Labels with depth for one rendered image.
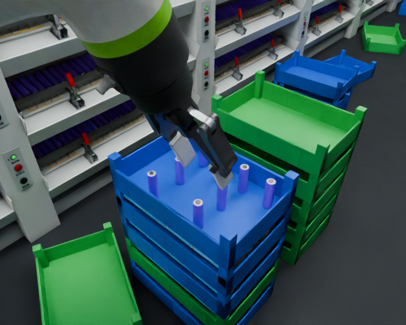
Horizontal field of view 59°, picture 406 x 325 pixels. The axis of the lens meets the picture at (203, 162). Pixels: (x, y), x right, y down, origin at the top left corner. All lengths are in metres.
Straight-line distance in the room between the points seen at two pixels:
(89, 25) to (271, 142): 0.56
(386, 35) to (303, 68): 0.94
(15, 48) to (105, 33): 0.60
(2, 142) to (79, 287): 0.40
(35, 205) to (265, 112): 0.67
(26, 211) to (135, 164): 0.41
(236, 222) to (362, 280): 0.49
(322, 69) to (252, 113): 0.88
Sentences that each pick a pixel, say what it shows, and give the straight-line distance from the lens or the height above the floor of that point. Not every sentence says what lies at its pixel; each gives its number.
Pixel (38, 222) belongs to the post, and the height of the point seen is 0.05.
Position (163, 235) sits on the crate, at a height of 0.28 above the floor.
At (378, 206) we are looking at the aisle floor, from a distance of 1.26.
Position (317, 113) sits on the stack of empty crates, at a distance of 0.96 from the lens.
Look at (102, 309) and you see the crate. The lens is 0.96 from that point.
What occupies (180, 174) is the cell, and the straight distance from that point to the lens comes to 0.71.
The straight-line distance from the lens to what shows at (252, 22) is 1.56.
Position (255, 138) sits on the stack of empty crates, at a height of 0.34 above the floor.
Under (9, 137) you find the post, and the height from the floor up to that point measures 0.34.
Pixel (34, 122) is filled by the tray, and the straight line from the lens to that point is 0.99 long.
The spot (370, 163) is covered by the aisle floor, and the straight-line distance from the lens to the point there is 1.42.
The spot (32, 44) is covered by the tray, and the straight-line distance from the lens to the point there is 0.92.
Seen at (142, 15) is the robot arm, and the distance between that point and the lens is 0.32.
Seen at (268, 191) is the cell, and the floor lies 0.37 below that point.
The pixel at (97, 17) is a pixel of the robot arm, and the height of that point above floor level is 0.73.
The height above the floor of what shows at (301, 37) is 0.19.
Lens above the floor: 0.82
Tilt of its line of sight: 40 degrees down
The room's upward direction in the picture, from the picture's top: straight up
